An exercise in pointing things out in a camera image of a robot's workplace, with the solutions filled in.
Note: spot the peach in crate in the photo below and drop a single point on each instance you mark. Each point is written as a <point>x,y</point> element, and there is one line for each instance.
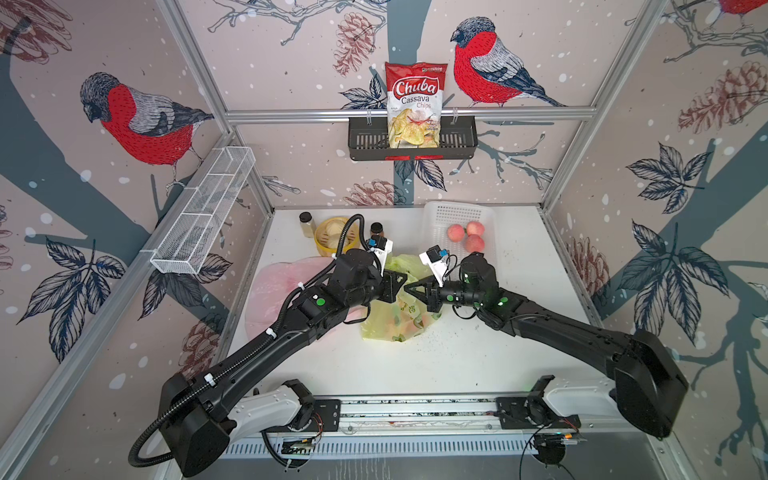
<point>474,244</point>
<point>475,228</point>

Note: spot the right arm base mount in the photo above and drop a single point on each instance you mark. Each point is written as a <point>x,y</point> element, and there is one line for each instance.
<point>528,410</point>

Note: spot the Chuba cassava chips bag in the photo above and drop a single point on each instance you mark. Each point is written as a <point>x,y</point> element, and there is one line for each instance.
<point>414,104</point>

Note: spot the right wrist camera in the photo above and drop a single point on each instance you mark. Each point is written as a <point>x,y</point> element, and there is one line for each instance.
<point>437,259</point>

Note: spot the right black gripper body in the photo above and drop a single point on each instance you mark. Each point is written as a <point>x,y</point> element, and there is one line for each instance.
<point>437,297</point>

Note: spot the pink plastic bag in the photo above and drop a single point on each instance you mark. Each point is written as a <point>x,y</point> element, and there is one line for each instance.
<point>271,286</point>

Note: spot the green plastic bag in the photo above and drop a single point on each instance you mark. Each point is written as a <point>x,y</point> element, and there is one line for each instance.
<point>407,317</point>

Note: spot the spice jar pale contents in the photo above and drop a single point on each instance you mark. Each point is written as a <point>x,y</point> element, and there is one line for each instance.
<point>307,224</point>

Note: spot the white plastic crate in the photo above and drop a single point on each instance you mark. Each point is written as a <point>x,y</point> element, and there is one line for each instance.
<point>444,224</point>

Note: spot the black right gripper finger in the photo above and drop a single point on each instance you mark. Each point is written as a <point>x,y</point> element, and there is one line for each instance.
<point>422,286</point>
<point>422,295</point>

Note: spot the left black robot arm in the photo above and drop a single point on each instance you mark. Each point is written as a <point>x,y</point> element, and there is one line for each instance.
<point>195,423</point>

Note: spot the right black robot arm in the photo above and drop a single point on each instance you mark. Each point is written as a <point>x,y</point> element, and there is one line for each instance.
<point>649,386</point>

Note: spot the black wire shelf basket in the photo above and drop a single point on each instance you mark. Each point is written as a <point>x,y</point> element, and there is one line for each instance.
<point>378,140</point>

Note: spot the white wire mesh basket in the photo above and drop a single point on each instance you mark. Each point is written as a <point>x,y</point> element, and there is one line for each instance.
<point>192,235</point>

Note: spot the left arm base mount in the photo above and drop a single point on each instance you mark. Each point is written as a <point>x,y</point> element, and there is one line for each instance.
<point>306,412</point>

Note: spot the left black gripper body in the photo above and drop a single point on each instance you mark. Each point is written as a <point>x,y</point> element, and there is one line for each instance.
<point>387,289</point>

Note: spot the red pepper spice jar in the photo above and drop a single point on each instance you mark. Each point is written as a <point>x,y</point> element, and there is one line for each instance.
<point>376,233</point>

